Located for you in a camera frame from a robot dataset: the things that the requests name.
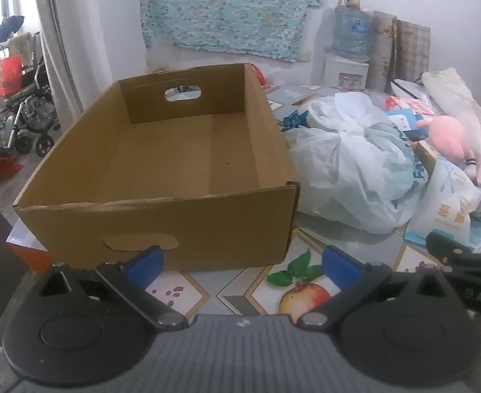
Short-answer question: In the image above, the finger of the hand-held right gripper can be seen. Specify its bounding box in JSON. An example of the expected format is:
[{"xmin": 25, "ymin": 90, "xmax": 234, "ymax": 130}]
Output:
[{"xmin": 426, "ymin": 231, "xmax": 474, "ymax": 269}]

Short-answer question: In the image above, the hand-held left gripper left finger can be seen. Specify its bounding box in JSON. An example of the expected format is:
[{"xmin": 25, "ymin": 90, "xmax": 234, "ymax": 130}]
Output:
[{"xmin": 40, "ymin": 246, "xmax": 190, "ymax": 330}]

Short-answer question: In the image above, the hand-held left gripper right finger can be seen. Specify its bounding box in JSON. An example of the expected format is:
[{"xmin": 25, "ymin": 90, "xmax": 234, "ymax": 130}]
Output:
[{"xmin": 297, "ymin": 246, "xmax": 456, "ymax": 330}]

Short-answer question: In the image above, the brown cardboard box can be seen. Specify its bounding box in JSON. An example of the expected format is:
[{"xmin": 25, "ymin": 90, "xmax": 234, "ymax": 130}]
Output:
[{"xmin": 13, "ymin": 63, "xmax": 299, "ymax": 273}]

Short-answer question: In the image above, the white printed tissue pack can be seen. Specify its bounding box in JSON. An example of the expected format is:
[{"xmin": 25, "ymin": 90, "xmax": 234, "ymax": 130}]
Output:
[{"xmin": 413, "ymin": 159, "xmax": 481, "ymax": 238}]

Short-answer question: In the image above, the white plastic bag blue print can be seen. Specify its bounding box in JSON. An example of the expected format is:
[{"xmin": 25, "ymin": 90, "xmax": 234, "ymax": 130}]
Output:
[{"xmin": 283, "ymin": 92, "xmax": 430, "ymax": 232}]

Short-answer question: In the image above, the pink plush toy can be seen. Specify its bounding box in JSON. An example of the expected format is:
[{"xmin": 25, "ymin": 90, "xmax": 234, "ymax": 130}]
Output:
[{"xmin": 416, "ymin": 115, "xmax": 481, "ymax": 199}]

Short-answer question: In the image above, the orange white box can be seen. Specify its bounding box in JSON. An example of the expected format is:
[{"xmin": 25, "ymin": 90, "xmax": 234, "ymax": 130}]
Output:
[{"xmin": 6, "ymin": 219, "xmax": 57, "ymax": 275}]

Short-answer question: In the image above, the blue white packet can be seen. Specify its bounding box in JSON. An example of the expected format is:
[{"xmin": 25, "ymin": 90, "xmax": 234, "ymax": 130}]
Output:
[{"xmin": 388, "ymin": 108, "xmax": 432, "ymax": 140}]

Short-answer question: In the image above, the pink wet wipes pack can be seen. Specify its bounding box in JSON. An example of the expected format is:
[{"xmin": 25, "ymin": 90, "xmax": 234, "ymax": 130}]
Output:
[{"xmin": 384, "ymin": 95, "xmax": 435, "ymax": 119}]

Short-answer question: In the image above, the blue patterned small bag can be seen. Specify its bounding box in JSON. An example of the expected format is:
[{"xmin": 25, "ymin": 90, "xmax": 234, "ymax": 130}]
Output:
[{"xmin": 281, "ymin": 110, "xmax": 313, "ymax": 132}]

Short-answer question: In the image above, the cream knit blanket roll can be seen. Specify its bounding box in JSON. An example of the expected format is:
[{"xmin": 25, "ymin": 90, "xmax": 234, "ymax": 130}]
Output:
[{"xmin": 422, "ymin": 67, "xmax": 481, "ymax": 173}]

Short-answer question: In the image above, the grey pillow dark edging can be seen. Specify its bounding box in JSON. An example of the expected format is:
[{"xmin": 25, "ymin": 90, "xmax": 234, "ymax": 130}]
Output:
[{"xmin": 390, "ymin": 77, "xmax": 444, "ymax": 113}]

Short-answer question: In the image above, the red plastic bag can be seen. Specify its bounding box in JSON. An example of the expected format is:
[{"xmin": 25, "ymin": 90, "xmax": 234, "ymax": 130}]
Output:
[
  {"xmin": 0, "ymin": 149, "xmax": 23, "ymax": 180},
  {"xmin": 251, "ymin": 64, "xmax": 268, "ymax": 87}
]

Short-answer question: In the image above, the wheelchair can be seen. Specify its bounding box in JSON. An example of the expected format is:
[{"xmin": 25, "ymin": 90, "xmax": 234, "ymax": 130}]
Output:
[{"xmin": 0, "ymin": 55, "xmax": 63, "ymax": 158}]

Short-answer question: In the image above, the white water dispenser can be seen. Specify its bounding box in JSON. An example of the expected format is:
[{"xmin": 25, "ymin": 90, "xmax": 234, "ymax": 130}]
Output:
[{"xmin": 324, "ymin": 49, "xmax": 369, "ymax": 90}]

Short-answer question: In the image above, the checked rolled mat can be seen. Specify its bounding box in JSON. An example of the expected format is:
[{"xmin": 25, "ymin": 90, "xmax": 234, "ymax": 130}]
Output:
[{"xmin": 392, "ymin": 18, "xmax": 432, "ymax": 86}]

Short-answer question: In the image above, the floral rolled mat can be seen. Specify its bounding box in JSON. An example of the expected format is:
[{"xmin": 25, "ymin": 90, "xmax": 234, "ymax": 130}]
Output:
[{"xmin": 367, "ymin": 10, "xmax": 397, "ymax": 93}]

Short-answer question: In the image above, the large red shopping bag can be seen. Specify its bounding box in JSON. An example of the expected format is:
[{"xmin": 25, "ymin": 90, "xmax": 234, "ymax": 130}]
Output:
[{"xmin": 0, "ymin": 55, "xmax": 23, "ymax": 97}]

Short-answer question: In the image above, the blue water bottle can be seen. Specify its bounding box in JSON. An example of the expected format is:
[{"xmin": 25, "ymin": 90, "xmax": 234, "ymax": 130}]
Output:
[{"xmin": 331, "ymin": 6, "xmax": 370, "ymax": 64}]

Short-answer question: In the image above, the white curtain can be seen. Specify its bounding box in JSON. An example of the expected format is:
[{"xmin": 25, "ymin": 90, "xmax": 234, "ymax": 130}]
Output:
[{"xmin": 31, "ymin": 0, "xmax": 114, "ymax": 132}]

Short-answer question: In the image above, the blue garment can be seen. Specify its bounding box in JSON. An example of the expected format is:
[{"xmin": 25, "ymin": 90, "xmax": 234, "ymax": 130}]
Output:
[{"xmin": 0, "ymin": 15, "xmax": 25, "ymax": 50}]

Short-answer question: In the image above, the teal patterned wall cloth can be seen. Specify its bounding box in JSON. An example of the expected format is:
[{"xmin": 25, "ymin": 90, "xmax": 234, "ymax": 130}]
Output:
[{"xmin": 140, "ymin": 0, "xmax": 324, "ymax": 63}]

